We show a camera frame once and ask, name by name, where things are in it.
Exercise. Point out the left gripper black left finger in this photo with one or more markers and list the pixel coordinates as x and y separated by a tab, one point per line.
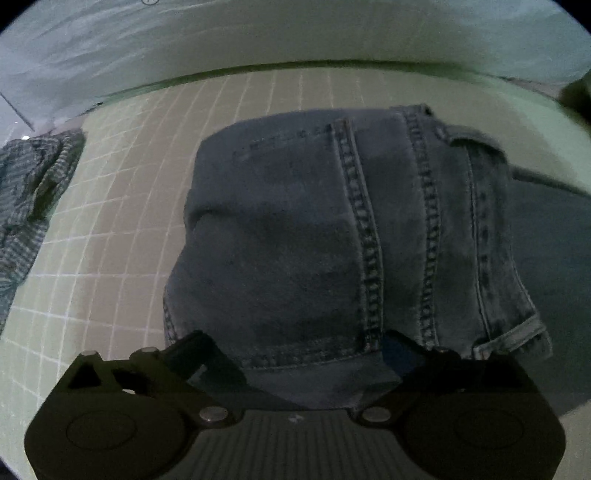
165	374

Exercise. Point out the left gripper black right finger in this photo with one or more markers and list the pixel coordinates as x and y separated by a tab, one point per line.
426	377

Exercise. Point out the blue denim jeans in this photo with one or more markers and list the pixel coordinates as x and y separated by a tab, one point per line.
310	236

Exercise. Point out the green grid cutting mat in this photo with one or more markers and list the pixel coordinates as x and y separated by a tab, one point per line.
98	279

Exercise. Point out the blue striped plaid shirt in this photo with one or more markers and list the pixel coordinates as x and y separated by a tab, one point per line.
35	173

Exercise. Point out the pale green fabric storage bag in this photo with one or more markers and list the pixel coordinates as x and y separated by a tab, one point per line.
61	57

